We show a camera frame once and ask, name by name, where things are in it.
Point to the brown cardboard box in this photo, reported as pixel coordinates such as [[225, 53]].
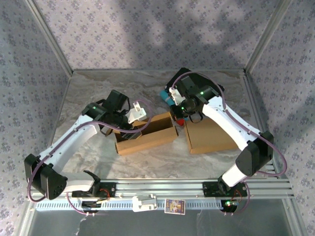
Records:
[[147, 142], [209, 137]]

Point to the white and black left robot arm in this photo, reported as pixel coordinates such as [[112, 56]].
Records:
[[71, 140]]

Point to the red rectangular block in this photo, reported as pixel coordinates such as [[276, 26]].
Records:
[[181, 123]]

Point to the black hard carrying case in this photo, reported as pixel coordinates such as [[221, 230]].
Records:
[[200, 80]]

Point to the black controller board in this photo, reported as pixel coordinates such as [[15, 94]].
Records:
[[229, 207], [89, 204]]

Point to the small picture card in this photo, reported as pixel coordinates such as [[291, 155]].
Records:
[[174, 206]]

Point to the grey metal panel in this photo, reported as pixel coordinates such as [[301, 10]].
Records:
[[172, 223]]

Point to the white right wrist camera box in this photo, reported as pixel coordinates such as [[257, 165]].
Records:
[[176, 96]]

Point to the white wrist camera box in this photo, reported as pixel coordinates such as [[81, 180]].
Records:
[[176, 96], [136, 115]]

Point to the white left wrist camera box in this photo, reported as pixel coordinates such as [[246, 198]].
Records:
[[136, 115]]

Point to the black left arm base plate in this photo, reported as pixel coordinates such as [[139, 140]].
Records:
[[110, 189]]

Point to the aluminium side rail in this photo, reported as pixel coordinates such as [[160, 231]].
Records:
[[258, 110], [62, 98]]

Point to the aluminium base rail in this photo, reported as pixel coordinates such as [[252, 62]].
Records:
[[160, 186]]

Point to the white plastic bracket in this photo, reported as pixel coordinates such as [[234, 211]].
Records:
[[144, 204]]

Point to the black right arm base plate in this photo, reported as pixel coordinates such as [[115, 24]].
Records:
[[209, 189]]

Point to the aluminium frame post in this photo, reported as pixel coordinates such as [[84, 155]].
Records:
[[267, 37], [50, 37]]

